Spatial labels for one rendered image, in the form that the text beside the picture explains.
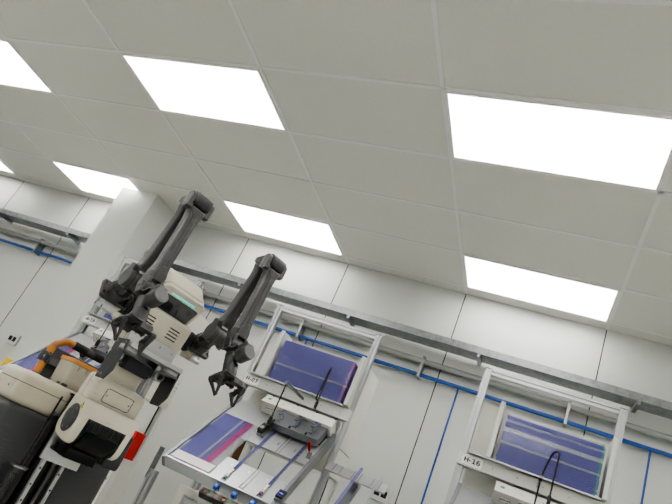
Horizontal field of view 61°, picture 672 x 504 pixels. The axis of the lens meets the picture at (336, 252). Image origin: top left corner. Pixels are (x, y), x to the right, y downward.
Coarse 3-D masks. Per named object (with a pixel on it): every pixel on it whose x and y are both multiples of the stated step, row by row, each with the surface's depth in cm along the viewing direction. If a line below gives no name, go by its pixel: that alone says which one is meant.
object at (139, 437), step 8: (136, 432) 332; (136, 440) 333; (136, 448) 335; (128, 456) 330; (120, 464) 331; (112, 472) 326; (104, 480) 324; (112, 480) 328; (104, 488) 323; (96, 496) 320; (104, 496) 325
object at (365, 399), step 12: (372, 372) 381; (372, 384) 387; (252, 396) 383; (264, 396) 380; (360, 396) 369; (372, 396) 394; (360, 408) 375; (360, 420) 381; (336, 432) 357; (348, 432) 363; (252, 444) 380; (348, 444) 369; (228, 456) 367; (276, 456) 389; (324, 456) 351; (348, 456) 375; (336, 480) 363
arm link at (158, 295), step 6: (138, 282) 202; (138, 288) 200; (150, 288) 198; (156, 288) 194; (162, 288) 196; (138, 294) 201; (150, 294) 194; (156, 294) 193; (162, 294) 195; (144, 300) 195; (150, 300) 193; (156, 300) 193; (162, 300) 194; (150, 306) 195; (156, 306) 196
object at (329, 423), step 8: (264, 400) 357; (272, 400) 357; (280, 400) 358; (264, 408) 357; (272, 408) 354; (280, 408) 351; (288, 408) 351; (296, 408) 352; (304, 408) 353; (296, 416) 347; (304, 416) 345; (312, 416) 346; (320, 416) 346; (328, 424) 339; (328, 432) 339
